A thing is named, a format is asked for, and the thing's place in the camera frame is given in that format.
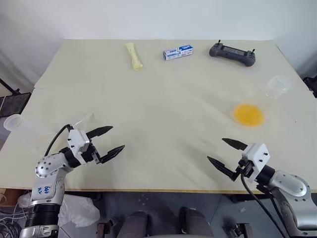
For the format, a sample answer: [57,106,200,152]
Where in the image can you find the blue and white carton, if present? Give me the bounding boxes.
[162,45,194,61]

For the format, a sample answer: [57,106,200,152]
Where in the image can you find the white plastic bag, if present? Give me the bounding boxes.
[58,194,101,228]

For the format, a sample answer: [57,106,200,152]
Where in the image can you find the black tripod leg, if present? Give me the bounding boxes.
[0,78,21,95]

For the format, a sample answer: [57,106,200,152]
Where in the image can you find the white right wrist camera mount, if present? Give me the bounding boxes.
[241,142,270,183]

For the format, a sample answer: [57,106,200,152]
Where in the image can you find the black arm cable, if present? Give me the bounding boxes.
[259,184,283,220]
[239,172,285,238]
[44,123,75,157]

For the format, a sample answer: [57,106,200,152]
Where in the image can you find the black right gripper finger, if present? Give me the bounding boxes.
[207,156,240,182]
[221,138,249,152]

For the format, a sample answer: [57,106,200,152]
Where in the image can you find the clear plastic tube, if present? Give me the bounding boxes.
[4,114,50,156]

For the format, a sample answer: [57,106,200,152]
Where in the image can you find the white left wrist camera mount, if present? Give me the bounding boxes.
[66,127,91,166]

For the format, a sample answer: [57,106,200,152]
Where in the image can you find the small clear plastic piece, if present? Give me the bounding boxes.
[70,111,95,127]

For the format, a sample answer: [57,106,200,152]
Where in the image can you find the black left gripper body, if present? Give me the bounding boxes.
[81,138,100,166]

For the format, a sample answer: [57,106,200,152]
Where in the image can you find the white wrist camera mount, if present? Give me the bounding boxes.
[241,142,270,183]
[66,127,91,166]

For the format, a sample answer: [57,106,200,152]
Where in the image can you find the grey remote controller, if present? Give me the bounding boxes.
[209,39,257,67]

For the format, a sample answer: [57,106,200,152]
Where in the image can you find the brown cardboard box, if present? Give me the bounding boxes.
[0,188,33,207]

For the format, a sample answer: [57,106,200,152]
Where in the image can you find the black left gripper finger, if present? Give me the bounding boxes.
[85,125,114,139]
[95,145,126,165]

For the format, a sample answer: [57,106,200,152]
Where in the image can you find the black table frame bar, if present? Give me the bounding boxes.
[232,193,264,203]

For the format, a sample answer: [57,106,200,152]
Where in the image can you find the rusty metal table foot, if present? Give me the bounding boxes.
[98,217,120,238]
[223,221,251,238]

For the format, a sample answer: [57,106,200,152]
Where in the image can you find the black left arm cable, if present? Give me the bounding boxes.
[44,123,75,157]

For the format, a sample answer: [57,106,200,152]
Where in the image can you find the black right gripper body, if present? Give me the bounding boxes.
[235,157,256,178]

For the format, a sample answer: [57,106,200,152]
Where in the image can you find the tangled floor cables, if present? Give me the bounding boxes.
[0,209,27,238]

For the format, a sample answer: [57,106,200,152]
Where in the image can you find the yellow snack packet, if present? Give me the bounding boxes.
[124,42,144,71]

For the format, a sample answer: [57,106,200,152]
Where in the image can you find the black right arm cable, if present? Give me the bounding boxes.
[239,172,285,238]
[259,184,283,220]

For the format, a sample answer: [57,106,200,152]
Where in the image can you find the black equipment piece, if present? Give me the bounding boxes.
[303,76,317,98]

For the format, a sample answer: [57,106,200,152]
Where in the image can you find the dark grey rounded shape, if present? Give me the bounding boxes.
[179,207,214,238]
[120,210,152,238]

